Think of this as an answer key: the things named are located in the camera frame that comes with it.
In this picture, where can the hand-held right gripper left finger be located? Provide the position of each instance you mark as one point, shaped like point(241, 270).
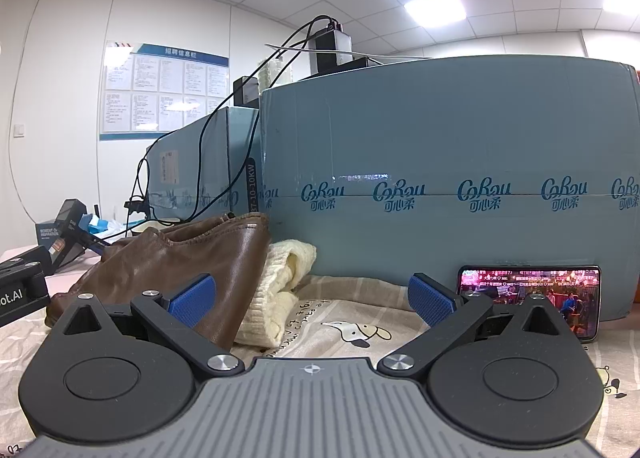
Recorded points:
point(192, 299)

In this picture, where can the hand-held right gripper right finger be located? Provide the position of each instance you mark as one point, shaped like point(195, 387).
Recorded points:
point(430, 300)

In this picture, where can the brown leather garment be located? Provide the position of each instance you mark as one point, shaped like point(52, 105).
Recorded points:
point(220, 263)

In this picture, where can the black handheld device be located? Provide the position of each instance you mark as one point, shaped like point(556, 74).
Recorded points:
point(70, 233)

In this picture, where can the printed beige bed sheet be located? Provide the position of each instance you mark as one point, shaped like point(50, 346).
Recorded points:
point(350, 310)

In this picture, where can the cream knit sweater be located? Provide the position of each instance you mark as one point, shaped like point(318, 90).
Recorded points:
point(280, 288)

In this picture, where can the black smartphone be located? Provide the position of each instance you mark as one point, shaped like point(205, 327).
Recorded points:
point(525, 283)

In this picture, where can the light blue tissue pack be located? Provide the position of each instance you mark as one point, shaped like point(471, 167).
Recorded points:
point(95, 222)

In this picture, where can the small blue cardboard box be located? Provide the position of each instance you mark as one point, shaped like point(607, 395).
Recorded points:
point(210, 163)

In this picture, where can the blue foam board panels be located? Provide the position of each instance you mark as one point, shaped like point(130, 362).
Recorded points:
point(425, 138)

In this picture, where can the black power adapter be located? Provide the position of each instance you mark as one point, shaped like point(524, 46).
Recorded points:
point(246, 91)

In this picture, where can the black flat device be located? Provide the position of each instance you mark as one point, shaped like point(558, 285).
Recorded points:
point(350, 66)

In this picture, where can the white and black charger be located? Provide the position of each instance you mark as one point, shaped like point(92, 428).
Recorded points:
point(332, 43)

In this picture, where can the ceiling light panel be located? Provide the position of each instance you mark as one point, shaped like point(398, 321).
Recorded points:
point(435, 6)
point(622, 6)

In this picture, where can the white light switch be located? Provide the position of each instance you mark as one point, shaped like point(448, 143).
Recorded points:
point(18, 130)

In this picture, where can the wall notice board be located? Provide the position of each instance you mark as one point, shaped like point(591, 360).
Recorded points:
point(165, 88)

